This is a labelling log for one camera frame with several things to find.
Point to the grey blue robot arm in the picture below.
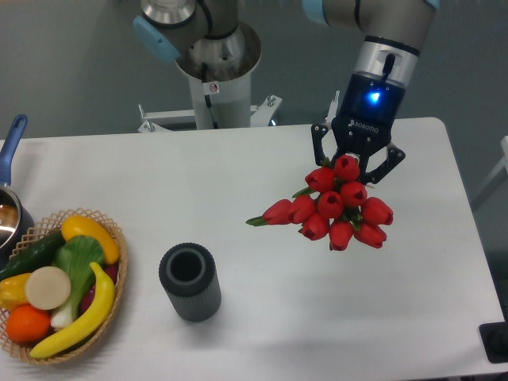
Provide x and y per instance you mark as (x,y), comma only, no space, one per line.
(395,32)

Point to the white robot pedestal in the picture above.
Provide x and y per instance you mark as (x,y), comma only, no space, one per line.
(218,67)

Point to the white frame at right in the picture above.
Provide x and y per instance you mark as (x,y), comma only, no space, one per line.
(494,179)

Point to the dark red vegetable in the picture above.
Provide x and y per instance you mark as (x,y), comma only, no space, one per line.
(111,271)

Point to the green bok choy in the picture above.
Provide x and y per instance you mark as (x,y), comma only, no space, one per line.
(74,259)

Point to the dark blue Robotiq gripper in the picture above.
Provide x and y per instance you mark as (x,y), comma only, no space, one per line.
(362,126)

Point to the woven wicker basket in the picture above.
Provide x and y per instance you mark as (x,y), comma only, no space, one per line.
(41,229)

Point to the yellow bell pepper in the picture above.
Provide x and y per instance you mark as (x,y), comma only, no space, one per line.
(13,291)

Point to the black device at edge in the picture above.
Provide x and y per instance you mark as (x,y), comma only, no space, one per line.
(494,338)

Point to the orange fruit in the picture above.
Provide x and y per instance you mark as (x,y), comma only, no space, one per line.
(27,324)

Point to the red tulip bouquet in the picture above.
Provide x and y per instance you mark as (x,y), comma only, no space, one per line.
(334,205)

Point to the beige round slice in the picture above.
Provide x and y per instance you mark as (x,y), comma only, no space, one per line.
(47,288)

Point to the green cucumber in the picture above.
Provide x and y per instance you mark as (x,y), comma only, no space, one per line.
(37,255)

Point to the blue handled saucepan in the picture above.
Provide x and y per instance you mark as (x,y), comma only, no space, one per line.
(15,218)

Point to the dark grey ribbed vase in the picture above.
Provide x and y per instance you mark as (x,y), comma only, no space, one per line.
(188,274)

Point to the yellow banana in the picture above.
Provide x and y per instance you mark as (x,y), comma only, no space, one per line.
(86,324)

